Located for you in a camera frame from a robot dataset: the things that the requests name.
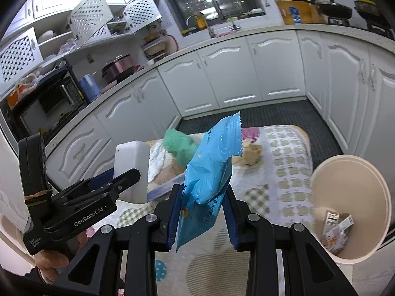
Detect white lower kitchen cabinets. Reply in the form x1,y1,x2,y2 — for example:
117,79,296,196
44,29,395,192

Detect small cartons in bin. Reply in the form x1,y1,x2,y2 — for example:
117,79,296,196
319,210,354,255

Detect pink rice cooker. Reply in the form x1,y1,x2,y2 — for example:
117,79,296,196
102,54,136,84

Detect yellow oil bottle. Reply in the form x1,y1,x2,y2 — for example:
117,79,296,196
195,12,207,30

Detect dark wok yellow rim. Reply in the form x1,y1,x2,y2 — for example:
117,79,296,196
354,0,385,23

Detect green fuzzy cloth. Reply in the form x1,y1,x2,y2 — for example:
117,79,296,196
163,129,198,169

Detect black microwave oven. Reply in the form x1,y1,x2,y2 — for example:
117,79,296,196
1,61,89,143

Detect white blue medicine box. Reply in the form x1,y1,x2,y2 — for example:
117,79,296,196
147,172,185,202

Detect brown paper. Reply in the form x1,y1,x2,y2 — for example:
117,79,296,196
232,140,262,167

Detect dark ribbed floor mat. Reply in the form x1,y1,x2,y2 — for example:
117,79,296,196
176,100,343,168

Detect white foam block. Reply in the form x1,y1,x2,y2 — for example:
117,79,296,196
113,140,150,204

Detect white lattice upper cabinets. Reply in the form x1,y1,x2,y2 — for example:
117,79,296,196
1,0,162,94

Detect person's left hand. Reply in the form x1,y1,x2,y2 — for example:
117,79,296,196
34,250,69,283

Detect wooden cutting board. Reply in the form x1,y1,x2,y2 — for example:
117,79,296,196
276,1,325,25

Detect blue plastic snack wrapper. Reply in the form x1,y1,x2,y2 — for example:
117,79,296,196
176,112,242,249

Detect patterned quilted table cover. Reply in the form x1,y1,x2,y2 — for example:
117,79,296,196
86,124,316,296

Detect black frying pan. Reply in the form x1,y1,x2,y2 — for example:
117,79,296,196
295,0,352,20

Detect blue kettle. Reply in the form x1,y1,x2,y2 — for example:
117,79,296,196
79,74,100,102

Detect beige round trash bin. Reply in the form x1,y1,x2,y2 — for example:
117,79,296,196
310,154,392,265

